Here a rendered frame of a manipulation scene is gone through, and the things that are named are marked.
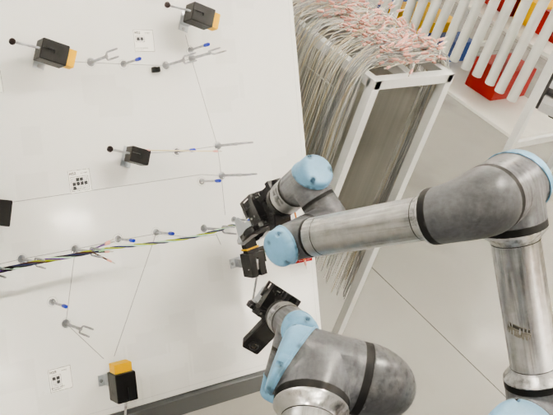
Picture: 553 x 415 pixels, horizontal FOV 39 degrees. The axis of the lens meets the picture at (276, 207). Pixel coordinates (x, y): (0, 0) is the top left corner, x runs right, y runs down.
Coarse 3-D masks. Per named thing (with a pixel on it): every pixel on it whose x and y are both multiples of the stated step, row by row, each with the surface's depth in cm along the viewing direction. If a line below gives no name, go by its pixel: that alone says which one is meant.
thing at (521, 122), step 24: (456, 0) 425; (552, 48) 398; (456, 72) 465; (552, 72) 389; (456, 96) 435; (480, 96) 444; (504, 120) 426; (528, 120) 404; (552, 120) 444; (528, 144) 420; (552, 168) 457
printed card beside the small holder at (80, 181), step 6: (72, 174) 168; (78, 174) 169; (84, 174) 170; (90, 174) 170; (72, 180) 168; (78, 180) 169; (84, 180) 170; (90, 180) 170; (72, 186) 168; (78, 186) 169; (84, 186) 170; (90, 186) 170; (72, 192) 168; (78, 192) 169
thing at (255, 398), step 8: (256, 392) 208; (232, 400) 204; (240, 400) 207; (248, 400) 209; (256, 400) 211; (264, 400) 213; (208, 408) 200; (216, 408) 203; (224, 408) 205; (232, 408) 207; (240, 408) 209; (248, 408) 211; (256, 408) 214; (264, 408) 216; (272, 408) 219
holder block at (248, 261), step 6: (258, 252) 185; (240, 258) 187; (246, 258) 185; (252, 258) 184; (258, 258) 185; (246, 264) 185; (252, 264) 184; (258, 264) 186; (264, 264) 186; (246, 270) 186; (252, 270) 184; (258, 270) 186; (264, 270) 186; (246, 276) 186; (252, 276) 184; (258, 276) 185
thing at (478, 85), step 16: (400, 16) 481; (448, 16) 489; (528, 16) 414; (544, 16) 406; (416, 32) 473; (464, 48) 477; (480, 80) 445; (512, 80) 444; (528, 80) 456; (496, 96) 444
